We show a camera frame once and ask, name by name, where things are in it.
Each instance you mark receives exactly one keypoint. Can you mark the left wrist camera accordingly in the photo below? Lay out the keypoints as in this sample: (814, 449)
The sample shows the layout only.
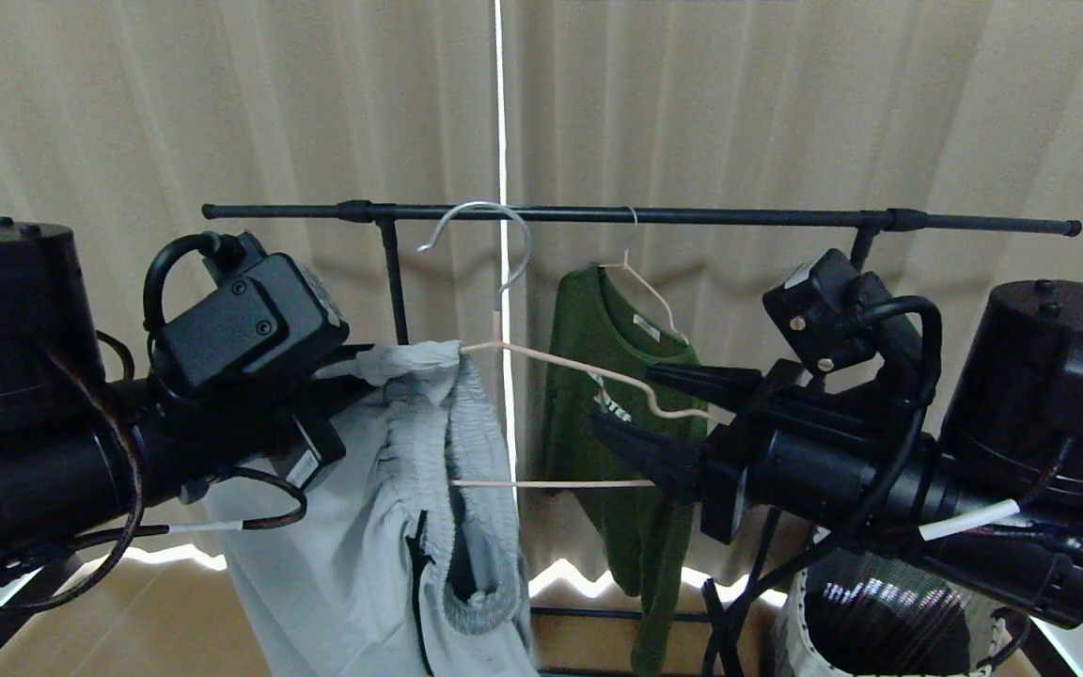
(250, 320)

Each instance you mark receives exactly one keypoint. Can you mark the pale grey shorts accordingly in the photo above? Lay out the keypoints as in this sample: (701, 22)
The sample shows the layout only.
(344, 564)

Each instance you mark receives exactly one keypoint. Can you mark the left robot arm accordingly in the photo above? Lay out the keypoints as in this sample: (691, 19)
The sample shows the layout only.
(6, 320)

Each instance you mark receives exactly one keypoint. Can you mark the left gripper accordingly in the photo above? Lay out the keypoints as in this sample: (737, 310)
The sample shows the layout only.
(34, 498)

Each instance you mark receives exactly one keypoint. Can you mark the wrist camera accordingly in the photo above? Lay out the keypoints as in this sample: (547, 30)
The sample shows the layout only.
(824, 310)
(250, 320)

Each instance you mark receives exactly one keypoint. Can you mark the pink clothes hanger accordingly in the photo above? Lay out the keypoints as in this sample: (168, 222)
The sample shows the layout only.
(629, 263)
(498, 327)

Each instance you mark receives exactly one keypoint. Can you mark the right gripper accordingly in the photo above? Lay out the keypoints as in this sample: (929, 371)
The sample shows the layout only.
(833, 480)

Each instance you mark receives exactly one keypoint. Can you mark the beige curtain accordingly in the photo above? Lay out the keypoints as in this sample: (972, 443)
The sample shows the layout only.
(222, 113)

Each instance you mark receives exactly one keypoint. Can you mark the black clothes rack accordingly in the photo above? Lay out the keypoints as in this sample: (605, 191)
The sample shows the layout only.
(739, 216)

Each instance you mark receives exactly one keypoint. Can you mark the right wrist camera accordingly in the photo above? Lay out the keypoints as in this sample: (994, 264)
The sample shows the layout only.
(824, 310)

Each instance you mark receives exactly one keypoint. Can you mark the green long-sleeved shirt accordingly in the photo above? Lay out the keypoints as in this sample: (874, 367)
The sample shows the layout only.
(579, 320)

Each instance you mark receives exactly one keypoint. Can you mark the white laundry basket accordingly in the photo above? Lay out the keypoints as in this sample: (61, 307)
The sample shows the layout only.
(889, 611)

